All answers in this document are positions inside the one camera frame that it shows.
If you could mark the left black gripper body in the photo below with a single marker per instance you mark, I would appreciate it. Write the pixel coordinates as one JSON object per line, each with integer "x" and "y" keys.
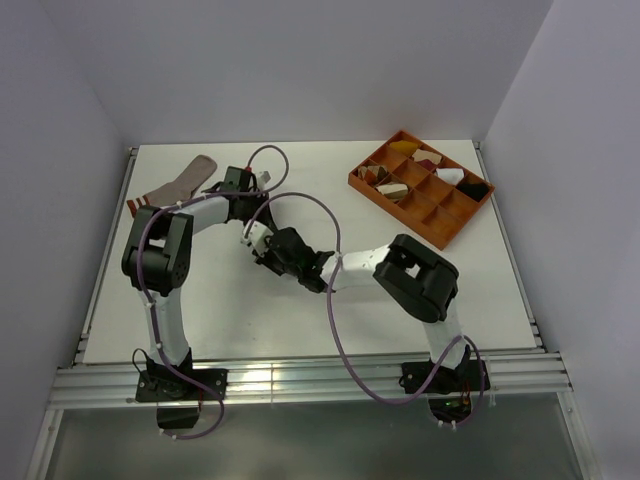
{"x": 256, "y": 206}

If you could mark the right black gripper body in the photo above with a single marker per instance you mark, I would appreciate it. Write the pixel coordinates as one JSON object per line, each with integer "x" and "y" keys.
{"x": 272, "y": 260}

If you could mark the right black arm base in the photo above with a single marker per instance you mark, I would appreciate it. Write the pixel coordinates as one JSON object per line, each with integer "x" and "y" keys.
{"x": 452, "y": 387}

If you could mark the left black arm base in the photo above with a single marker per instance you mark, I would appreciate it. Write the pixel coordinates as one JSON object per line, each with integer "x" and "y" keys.
{"x": 179, "y": 403}

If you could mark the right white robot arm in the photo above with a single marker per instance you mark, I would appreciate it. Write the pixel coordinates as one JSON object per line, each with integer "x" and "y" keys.
{"x": 422, "y": 283}

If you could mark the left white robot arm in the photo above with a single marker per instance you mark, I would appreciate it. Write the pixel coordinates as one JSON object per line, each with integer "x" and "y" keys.
{"x": 157, "y": 254}

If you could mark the beige sock with red stripes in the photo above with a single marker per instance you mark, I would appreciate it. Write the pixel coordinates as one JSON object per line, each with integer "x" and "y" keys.
{"x": 181, "y": 189}

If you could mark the beige brown rolled sock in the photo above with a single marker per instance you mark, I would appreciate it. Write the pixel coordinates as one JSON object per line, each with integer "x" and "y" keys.
{"x": 393, "y": 191}

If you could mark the brown patterned rolled sock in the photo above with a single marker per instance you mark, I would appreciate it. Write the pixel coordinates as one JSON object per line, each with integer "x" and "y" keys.
{"x": 372, "y": 174}

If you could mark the orange compartment tray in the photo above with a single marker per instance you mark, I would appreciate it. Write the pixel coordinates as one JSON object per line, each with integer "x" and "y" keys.
{"x": 433, "y": 209}

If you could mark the yellow rolled sock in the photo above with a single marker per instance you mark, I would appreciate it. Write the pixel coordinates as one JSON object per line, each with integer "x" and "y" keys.
{"x": 406, "y": 148}

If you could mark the red beige rolled sock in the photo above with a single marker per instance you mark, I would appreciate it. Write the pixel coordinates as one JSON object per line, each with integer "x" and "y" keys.
{"x": 427, "y": 159}

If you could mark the white rolled sock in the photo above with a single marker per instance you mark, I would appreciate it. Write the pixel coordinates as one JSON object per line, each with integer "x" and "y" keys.
{"x": 451, "y": 176}

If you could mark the black rolled sock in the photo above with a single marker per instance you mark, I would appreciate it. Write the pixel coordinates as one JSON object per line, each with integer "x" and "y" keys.
{"x": 475, "y": 191}

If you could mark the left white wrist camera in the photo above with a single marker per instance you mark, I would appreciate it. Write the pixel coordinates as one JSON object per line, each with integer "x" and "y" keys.
{"x": 259, "y": 180}

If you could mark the aluminium frame rail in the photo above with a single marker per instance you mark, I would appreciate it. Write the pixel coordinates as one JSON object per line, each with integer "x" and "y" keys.
{"x": 314, "y": 379}

